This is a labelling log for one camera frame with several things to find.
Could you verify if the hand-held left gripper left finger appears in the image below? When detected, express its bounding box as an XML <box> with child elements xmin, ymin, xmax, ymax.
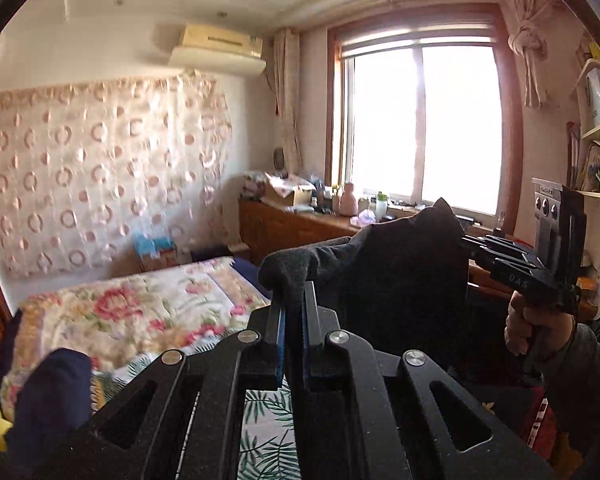
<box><xmin>45</xmin><ymin>280</ymin><xmax>287</xmax><ymax>480</ymax></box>

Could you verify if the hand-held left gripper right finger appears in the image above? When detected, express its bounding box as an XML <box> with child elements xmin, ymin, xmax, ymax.
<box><xmin>302</xmin><ymin>280</ymin><xmax>557</xmax><ymax>480</ymax></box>

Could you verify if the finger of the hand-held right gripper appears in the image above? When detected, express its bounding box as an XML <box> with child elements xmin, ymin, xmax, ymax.
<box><xmin>457</xmin><ymin>232</ymin><xmax>533</xmax><ymax>256</ymax></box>
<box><xmin>472</xmin><ymin>250</ymin><xmax>537</xmax><ymax>275</ymax></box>

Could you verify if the black t-shirt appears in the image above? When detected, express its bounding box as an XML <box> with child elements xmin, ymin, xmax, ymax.
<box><xmin>257</xmin><ymin>197</ymin><xmax>546</xmax><ymax>397</ymax></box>

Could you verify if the person's right forearm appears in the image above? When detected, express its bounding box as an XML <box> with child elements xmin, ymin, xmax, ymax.
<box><xmin>525</xmin><ymin>322</ymin><xmax>600</xmax><ymax>480</ymax></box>

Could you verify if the person's right hand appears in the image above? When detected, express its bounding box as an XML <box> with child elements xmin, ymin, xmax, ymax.
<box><xmin>504</xmin><ymin>292</ymin><xmax>577</xmax><ymax>362</ymax></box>

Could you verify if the navy blue bed sheet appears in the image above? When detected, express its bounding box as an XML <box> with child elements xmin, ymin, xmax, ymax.
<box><xmin>232</xmin><ymin>257</ymin><xmax>272</xmax><ymax>302</ymax></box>

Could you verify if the leaf print bedsheet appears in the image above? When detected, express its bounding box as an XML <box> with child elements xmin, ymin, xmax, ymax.
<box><xmin>92</xmin><ymin>360</ymin><xmax>301</xmax><ymax>480</ymax></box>

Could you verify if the black flat box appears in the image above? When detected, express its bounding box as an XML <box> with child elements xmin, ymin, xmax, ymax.
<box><xmin>190</xmin><ymin>245</ymin><xmax>237</xmax><ymax>264</ymax></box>

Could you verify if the wooden cabinet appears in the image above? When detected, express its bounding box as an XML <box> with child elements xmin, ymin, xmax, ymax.
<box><xmin>238</xmin><ymin>197</ymin><xmax>598</xmax><ymax>322</ymax></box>

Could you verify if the window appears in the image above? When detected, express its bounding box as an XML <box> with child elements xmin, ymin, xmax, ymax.
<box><xmin>327</xmin><ymin>2</ymin><xmax>524</xmax><ymax>221</ymax></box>

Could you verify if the open cardboard box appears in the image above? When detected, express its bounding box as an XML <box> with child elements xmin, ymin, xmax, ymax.
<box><xmin>265</xmin><ymin>172</ymin><xmax>317</xmax><ymax>210</ymax></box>

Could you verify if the cardboard box with blue bags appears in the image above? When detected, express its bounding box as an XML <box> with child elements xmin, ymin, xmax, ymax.
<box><xmin>134</xmin><ymin>232</ymin><xmax>179</xmax><ymax>274</ymax></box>

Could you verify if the pink bottle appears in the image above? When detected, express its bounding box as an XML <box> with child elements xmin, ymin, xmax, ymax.
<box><xmin>339</xmin><ymin>182</ymin><xmax>360</xmax><ymax>216</ymax></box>

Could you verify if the tied beige curtain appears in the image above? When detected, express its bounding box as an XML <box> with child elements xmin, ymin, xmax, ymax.
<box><xmin>500</xmin><ymin>0</ymin><xmax>552</xmax><ymax>109</ymax></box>

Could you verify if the navy blue garment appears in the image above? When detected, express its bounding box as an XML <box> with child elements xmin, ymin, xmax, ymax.
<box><xmin>5</xmin><ymin>347</ymin><xmax>94</xmax><ymax>467</ymax></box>

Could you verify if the circle patterned wall cloth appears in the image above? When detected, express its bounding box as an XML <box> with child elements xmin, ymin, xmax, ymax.
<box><xmin>0</xmin><ymin>72</ymin><xmax>234</xmax><ymax>281</ymax></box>

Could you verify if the wall air conditioner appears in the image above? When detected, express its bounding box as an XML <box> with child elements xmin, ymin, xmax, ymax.
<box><xmin>167</xmin><ymin>22</ymin><xmax>268</xmax><ymax>77</ymax></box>

